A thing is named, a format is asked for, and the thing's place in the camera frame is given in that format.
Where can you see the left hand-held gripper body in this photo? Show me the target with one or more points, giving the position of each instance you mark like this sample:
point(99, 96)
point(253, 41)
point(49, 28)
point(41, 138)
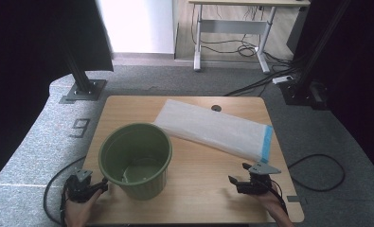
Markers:
point(79, 189)

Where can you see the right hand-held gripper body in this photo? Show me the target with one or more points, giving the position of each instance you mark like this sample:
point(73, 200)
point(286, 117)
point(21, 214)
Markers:
point(257, 186)

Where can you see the green plastic bucket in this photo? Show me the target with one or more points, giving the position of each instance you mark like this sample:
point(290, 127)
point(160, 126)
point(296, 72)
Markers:
point(134, 157)

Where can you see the white plastic bag blue band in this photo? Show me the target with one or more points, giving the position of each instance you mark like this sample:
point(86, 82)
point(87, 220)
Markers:
point(213, 129)

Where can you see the person's right hand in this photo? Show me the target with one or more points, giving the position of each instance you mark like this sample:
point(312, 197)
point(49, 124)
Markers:
point(273, 203)

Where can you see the person's left hand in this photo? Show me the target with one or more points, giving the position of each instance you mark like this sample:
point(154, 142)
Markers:
point(77, 213)

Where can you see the white power strip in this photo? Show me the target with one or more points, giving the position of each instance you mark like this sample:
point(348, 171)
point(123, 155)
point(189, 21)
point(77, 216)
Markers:
point(282, 79)

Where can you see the black metal stand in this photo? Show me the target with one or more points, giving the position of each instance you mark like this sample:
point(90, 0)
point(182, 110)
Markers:
point(85, 86)
point(304, 88)

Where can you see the black curtain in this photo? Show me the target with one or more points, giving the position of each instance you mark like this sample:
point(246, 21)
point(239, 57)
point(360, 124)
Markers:
point(33, 63)
point(358, 63)

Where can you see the desk with white legs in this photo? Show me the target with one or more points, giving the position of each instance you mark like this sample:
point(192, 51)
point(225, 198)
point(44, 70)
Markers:
point(235, 26)

